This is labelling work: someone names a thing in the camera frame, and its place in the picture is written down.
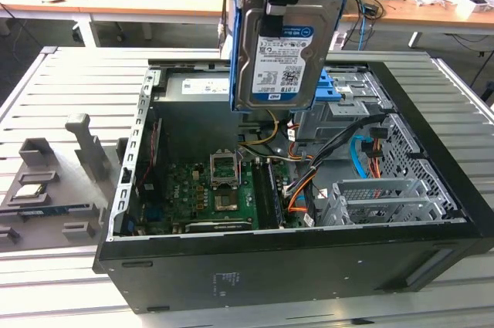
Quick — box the hard disk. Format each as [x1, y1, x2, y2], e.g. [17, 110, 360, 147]
[229, 0, 345, 113]

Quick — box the empty blue disk carrier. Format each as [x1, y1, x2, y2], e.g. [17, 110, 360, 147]
[317, 66, 350, 102]

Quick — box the metal disk bay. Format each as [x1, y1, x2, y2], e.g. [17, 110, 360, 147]
[296, 68, 387, 140]

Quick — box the grey power supply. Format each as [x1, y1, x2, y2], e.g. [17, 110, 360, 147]
[154, 74, 237, 154]

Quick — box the small white box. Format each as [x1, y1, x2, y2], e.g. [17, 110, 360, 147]
[456, 0, 489, 15]

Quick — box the metal socket cover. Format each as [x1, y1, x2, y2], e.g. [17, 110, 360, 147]
[208, 149, 243, 191]

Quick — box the black RAM slot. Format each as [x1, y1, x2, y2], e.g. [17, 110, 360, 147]
[252, 161, 279, 229]
[267, 161, 289, 228]

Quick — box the metal drive cage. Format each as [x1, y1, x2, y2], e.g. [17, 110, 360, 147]
[319, 178, 445, 228]

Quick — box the green motherboard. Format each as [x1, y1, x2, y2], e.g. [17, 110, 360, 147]
[141, 157, 306, 235]

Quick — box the CPU socket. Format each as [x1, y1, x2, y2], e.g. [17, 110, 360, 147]
[211, 189, 245, 215]

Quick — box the black graphics card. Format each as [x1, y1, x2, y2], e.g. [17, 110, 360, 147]
[184, 220, 255, 234]

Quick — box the grey parts rack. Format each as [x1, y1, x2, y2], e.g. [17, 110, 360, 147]
[0, 112, 124, 249]

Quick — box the black PC case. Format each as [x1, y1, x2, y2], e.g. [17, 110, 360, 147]
[93, 48, 494, 316]

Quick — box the silver CPU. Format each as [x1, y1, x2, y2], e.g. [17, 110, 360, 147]
[14, 184, 48, 202]

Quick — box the green RAM stick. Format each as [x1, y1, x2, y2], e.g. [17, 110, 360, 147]
[18, 207, 71, 218]

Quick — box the hanging blue cable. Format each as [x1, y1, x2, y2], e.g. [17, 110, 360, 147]
[356, 15, 368, 52]

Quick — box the wooden desk white frame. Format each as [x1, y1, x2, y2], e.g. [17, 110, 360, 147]
[339, 0, 494, 49]
[0, 0, 235, 48]

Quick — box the yellow wire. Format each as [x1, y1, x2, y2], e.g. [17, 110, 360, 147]
[239, 110, 279, 147]

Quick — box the black cable bundle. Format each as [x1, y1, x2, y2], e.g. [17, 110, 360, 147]
[304, 111, 387, 175]

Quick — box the blue wire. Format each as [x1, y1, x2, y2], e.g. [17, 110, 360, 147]
[348, 135, 371, 181]

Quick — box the orange wire bundle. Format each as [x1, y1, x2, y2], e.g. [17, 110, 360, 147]
[285, 173, 321, 215]

